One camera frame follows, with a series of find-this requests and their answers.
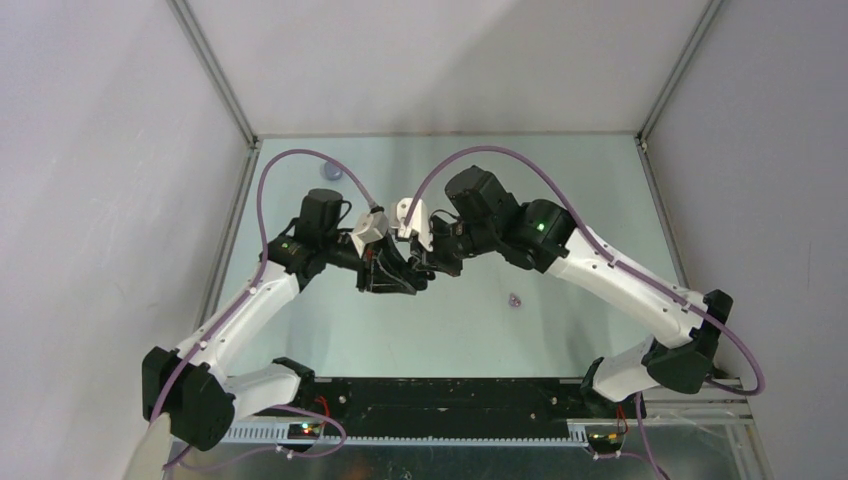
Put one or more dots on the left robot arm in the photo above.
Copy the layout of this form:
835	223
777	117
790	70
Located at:
193	383

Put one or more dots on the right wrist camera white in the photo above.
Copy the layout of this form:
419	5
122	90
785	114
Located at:
409	219

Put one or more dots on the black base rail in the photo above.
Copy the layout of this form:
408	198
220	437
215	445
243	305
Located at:
468	407

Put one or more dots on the purple earbud lower right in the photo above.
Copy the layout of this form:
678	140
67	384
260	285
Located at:
514	301

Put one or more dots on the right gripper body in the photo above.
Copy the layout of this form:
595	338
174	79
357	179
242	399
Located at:
451	244

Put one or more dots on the grey slotted cable duct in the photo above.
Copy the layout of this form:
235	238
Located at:
285	434

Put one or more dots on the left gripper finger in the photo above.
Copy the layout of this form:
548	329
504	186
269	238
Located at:
391	260
382	281

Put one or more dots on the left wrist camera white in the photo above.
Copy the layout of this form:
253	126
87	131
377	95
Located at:
369	228

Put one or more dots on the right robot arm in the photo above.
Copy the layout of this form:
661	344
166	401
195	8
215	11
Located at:
543	236

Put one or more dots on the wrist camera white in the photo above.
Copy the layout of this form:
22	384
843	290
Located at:
409	219
369	228

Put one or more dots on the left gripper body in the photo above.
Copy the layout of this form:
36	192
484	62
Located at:
370	255

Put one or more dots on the purple earbud charging case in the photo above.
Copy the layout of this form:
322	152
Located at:
331	172

